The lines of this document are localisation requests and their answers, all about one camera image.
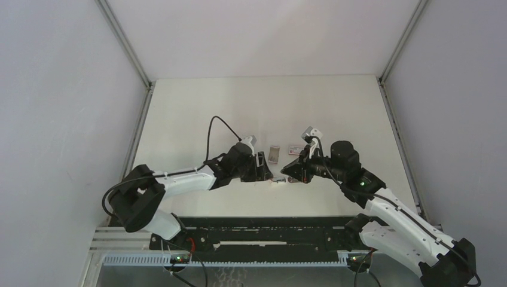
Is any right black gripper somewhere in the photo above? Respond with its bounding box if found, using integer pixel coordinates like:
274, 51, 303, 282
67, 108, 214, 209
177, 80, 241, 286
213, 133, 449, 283
282, 145, 345, 184

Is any pink stapler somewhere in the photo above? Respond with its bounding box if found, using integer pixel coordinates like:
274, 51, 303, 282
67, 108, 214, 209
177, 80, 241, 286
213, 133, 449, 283
271, 177, 287, 184

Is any red white staple box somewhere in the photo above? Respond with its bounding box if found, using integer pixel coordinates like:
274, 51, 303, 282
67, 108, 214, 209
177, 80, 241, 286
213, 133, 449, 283
288, 145, 305, 156

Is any grey staple tray insert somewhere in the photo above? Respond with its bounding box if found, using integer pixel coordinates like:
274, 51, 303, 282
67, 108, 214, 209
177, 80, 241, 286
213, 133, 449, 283
268, 145, 280, 164

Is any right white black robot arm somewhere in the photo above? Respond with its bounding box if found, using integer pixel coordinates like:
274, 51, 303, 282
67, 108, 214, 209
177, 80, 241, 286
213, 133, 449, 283
281, 136, 482, 286

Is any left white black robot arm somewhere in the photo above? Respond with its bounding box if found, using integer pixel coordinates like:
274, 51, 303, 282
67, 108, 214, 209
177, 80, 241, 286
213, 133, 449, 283
102, 142, 274, 249

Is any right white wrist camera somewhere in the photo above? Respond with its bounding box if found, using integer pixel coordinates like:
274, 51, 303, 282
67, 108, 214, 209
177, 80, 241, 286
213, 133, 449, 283
301, 126, 323, 159

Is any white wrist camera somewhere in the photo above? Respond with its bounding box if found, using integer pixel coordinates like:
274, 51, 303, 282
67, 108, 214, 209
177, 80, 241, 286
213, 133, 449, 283
240, 135, 257, 156
301, 126, 323, 159

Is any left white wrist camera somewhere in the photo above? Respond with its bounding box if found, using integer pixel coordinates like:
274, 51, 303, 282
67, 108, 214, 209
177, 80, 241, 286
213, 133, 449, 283
240, 135, 257, 156

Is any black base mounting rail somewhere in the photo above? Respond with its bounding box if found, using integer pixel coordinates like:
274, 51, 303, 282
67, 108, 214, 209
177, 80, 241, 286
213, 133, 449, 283
149, 216, 368, 262

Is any right black camera cable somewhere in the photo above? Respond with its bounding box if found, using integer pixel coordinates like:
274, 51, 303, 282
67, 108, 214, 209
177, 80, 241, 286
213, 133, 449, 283
307, 136, 482, 287

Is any black camera cable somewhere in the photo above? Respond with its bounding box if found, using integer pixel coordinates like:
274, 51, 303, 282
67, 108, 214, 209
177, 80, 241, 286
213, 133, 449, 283
101, 115, 243, 218
307, 136, 482, 287

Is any left aluminium frame post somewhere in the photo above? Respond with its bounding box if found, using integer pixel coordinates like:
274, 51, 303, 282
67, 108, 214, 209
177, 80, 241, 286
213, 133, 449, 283
97, 0, 153, 90

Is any aluminium frame post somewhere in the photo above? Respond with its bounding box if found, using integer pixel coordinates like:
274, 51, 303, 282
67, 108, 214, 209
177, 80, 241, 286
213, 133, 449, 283
378, 0, 430, 86
97, 0, 153, 90

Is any left black camera cable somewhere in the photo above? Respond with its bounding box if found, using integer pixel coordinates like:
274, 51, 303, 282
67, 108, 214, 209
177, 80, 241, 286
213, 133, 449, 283
101, 115, 243, 218

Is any white slotted cable duct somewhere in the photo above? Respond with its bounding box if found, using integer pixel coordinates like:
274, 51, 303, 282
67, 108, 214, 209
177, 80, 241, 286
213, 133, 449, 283
102, 254, 349, 267

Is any right aluminium frame post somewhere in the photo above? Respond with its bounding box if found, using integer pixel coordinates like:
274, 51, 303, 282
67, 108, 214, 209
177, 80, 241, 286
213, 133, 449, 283
378, 0, 430, 86

